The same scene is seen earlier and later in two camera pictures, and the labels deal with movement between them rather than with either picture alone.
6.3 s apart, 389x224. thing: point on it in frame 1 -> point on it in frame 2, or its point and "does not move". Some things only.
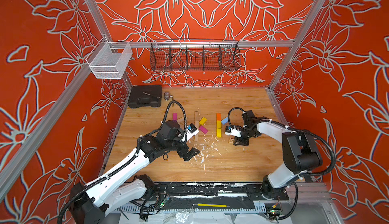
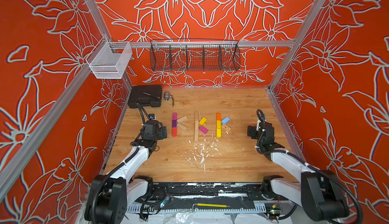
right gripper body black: (246, 135) -> (256, 134)
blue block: (225, 120) does not move
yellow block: (202, 120) does not move
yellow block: (218, 133) does not move
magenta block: (203, 129) does not move
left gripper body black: (182, 149) -> (160, 134)
